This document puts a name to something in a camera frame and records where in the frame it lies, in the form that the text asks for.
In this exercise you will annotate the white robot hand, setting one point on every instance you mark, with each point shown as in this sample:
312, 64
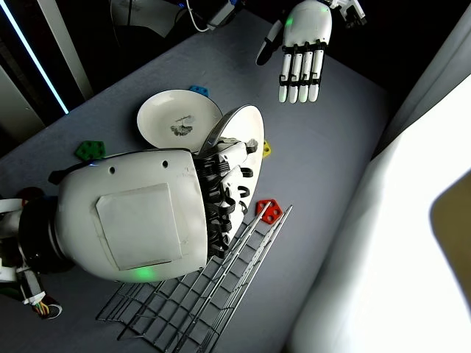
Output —
136, 220
309, 22

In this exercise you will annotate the white plate with rim leaf prints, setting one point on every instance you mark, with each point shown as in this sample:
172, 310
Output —
243, 125

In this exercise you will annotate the white plate with centre leaf print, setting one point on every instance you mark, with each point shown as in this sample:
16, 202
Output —
165, 114

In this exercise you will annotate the green pentagon block with holes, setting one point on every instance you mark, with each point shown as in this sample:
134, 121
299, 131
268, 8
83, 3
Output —
92, 150

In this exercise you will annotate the grey power adapter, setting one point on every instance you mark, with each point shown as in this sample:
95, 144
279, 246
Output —
221, 14

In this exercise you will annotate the dark brown round biscuit toy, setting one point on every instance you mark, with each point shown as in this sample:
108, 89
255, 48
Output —
31, 193

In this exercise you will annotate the grey table cloth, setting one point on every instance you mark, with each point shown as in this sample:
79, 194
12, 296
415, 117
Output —
312, 147

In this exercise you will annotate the blue pentagon block with holes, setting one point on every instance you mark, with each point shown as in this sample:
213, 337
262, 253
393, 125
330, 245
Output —
198, 90

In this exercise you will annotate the red pentagon block with holes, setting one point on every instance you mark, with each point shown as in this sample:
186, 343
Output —
270, 212

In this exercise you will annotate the yellow pentagon block with holes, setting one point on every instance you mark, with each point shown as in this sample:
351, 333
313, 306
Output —
268, 150

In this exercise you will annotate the glowing light strip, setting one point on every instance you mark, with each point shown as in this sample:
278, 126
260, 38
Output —
35, 59

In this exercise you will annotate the white backdrop curtain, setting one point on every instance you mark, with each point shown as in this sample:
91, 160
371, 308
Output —
386, 257

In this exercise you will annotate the olive rounded panel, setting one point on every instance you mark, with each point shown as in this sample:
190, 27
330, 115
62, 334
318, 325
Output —
454, 228

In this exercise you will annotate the white post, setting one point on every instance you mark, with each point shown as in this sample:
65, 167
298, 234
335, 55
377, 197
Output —
66, 48

